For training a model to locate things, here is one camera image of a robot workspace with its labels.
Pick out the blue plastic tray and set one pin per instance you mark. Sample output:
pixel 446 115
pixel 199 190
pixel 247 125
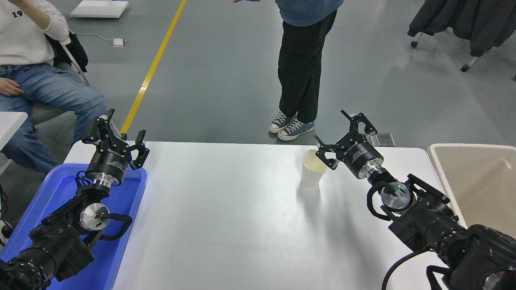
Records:
pixel 117 249

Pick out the white paper cup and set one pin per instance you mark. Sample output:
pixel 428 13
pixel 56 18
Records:
pixel 310 175

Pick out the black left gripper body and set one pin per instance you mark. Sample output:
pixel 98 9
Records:
pixel 109 161

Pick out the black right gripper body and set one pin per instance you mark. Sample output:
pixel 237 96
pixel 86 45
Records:
pixel 360 155

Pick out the large pale bin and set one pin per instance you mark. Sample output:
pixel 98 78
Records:
pixel 483 181

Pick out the person's hand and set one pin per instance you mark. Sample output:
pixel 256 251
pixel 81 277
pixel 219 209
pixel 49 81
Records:
pixel 10 88

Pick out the black bag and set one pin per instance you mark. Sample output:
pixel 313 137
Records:
pixel 74 52

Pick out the person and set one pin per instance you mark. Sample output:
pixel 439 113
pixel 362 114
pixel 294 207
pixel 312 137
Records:
pixel 300 72
pixel 44 88

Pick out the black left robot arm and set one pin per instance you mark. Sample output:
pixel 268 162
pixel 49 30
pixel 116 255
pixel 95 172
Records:
pixel 60 241

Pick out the white wheeled chair legs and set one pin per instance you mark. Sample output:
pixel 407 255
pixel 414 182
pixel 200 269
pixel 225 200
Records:
pixel 469 63

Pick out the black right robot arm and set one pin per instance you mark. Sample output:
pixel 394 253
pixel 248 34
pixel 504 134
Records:
pixel 427 225

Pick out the flat white board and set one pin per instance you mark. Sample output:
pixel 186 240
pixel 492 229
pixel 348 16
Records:
pixel 98 9

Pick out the dark grey jackets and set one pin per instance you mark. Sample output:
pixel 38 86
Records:
pixel 463 20

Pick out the white side table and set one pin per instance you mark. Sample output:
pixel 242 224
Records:
pixel 10 125

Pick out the white folding chair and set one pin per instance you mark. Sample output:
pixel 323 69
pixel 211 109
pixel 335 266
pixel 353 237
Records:
pixel 52 110

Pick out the metal floor socket plate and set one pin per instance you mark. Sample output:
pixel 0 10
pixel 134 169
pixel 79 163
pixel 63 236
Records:
pixel 383 139

